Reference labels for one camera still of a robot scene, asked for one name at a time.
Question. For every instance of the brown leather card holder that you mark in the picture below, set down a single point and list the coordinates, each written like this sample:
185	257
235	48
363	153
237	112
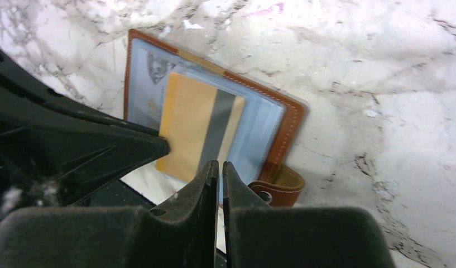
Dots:
267	126

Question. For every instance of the white VIP credit card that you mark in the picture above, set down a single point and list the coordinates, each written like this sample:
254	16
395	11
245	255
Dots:
149	73

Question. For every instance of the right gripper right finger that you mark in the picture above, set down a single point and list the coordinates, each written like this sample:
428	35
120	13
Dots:
259	235

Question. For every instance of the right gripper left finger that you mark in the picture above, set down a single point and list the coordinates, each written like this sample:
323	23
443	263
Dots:
180	232

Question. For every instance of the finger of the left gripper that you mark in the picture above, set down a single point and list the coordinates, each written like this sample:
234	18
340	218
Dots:
55	151

